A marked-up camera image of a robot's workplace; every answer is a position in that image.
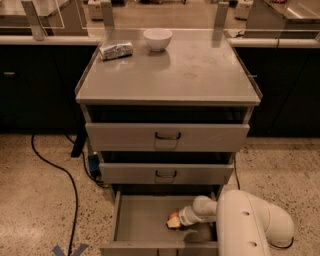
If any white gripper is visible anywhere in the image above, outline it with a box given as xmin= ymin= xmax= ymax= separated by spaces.
xmin=166 ymin=206 xmax=197 ymax=229

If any orange fruit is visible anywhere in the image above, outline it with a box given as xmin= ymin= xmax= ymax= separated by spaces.
xmin=168 ymin=211 xmax=179 ymax=220

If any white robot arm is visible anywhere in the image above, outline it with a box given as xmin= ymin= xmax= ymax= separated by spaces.
xmin=166 ymin=190 xmax=294 ymax=256

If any bottom grey open drawer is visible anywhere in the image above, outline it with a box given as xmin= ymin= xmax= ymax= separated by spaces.
xmin=100 ymin=191 xmax=219 ymax=256

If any middle grey drawer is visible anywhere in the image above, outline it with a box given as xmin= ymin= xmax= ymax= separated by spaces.
xmin=100 ymin=163 xmax=233 ymax=185

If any grey metal drawer cabinet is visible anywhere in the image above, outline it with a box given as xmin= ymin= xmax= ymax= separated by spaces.
xmin=76 ymin=29 xmax=261 ymax=196

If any top grey drawer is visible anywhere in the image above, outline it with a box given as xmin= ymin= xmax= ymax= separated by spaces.
xmin=86 ymin=123 xmax=249 ymax=152

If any blue power adapter box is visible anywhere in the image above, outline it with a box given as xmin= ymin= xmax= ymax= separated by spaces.
xmin=88 ymin=153 xmax=101 ymax=178

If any blue tape floor mark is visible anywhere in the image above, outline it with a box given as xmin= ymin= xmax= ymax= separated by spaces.
xmin=51 ymin=242 xmax=90 ymax=256

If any silver foil snack packet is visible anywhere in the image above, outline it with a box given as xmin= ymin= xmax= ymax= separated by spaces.
xmin=99 ymin=42 xmax=133 ymax=61

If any white ceramic bowl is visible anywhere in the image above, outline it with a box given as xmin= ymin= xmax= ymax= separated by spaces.
xmin=143 ymin=28 xmax=173 ymax=52

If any long white counter ledge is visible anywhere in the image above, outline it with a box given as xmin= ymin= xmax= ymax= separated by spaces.
xmin=0 ymin=35 xmax=320 ymax=49

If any black cable right floor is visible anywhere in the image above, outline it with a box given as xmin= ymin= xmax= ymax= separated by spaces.
xmin=233 ymin=156 xmax=295 ymax=250

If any black cable floor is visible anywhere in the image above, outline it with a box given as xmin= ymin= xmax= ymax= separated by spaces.
xmin=30 ymin=133 xmax=80 ymax=256
xmin=233 ymin=156 xmax=295 ymax=250

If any black cable left floor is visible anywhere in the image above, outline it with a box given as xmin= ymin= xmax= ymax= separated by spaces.
xmin=30 ymin=133 xmax=80 ymax=256

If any grey metal post right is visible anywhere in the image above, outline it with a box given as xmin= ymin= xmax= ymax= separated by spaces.
xmin=214 ymin=2 xmax=229 ymax=29

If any grey metal post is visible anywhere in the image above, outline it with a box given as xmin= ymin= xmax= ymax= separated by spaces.
xmin=21 ymin=0 xmax=46 ymax=41
xmin=100 ymin=0 xmax=115 ymax=29
xmin=214 ymin=2 xmax=229 ymax=29

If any grey metal post middle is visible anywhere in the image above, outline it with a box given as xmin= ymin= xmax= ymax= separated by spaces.
xmin=100 ymin=0 xmax=115 ymax=29

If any grey metal post left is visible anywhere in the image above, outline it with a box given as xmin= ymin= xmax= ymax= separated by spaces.
xmin=21 ymin=0 xmax=46 ymax=41

